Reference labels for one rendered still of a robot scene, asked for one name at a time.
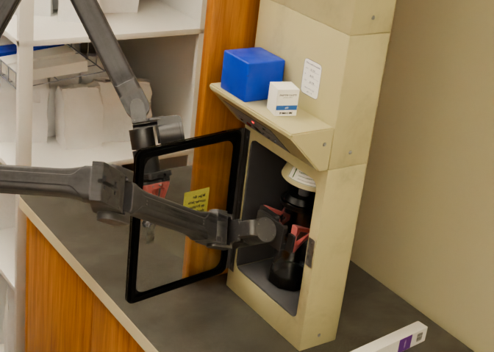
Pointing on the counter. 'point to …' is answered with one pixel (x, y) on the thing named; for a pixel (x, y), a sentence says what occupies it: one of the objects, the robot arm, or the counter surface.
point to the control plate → (256, 126)
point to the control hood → (288, 128)
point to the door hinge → (239, 188)
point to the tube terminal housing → (323, 284)
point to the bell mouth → (298, 178)
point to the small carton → (283, 98)
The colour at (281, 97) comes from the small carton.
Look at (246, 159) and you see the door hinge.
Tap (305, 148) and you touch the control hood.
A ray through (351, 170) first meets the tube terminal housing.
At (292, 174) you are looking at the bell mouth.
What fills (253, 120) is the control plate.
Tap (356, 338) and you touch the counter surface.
